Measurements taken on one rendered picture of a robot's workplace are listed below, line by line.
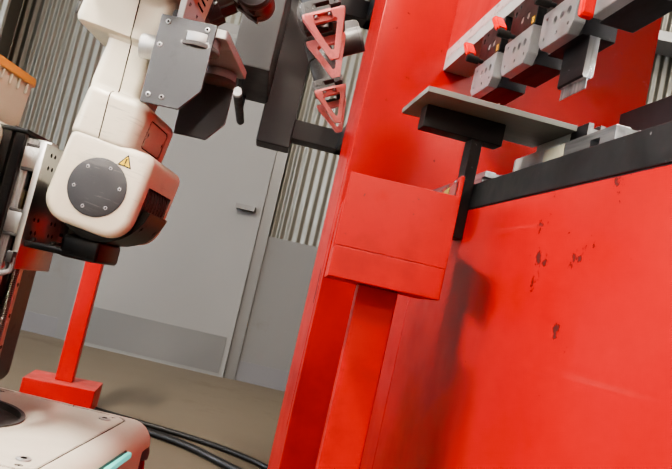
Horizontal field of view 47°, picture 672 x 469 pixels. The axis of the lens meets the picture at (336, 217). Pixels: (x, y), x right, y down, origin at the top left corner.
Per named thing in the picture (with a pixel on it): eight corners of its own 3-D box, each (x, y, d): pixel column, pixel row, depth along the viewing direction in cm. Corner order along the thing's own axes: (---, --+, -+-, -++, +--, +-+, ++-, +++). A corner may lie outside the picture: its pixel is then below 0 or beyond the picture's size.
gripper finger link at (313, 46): (355, 76, 131) (342, 24, 131) (356, 63, 123) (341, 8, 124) (316, 85, 130) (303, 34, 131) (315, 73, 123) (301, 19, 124)
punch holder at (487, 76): (468, 98, 188) (482, 34, 189) (501, 107, 189) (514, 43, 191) (490, 83, 173) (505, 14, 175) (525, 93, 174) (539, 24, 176)
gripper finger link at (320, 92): (354, 124, 166) (343, 83, 167) (354, 116, 159) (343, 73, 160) (323, 131, 166) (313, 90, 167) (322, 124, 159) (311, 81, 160)
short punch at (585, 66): (554, 99, 143) (564, 51, 144) (564, 102, 143) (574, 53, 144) (579, 86, 133) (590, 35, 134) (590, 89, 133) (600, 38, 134)
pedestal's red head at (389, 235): (324, 277, 127) (348, 172, 129) (418, 298, 127) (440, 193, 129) (327, 275, 107) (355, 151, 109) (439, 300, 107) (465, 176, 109)
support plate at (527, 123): (401, 113, 142) (402, 107, 142) (532, 148, 146) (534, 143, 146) (427, 91, 125) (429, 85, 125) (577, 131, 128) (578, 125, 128)
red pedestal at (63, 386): (27, 401, 285) (84, 185, 293) (95, 414, 288) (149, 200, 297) (13, 411, 265) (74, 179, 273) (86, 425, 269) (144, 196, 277)
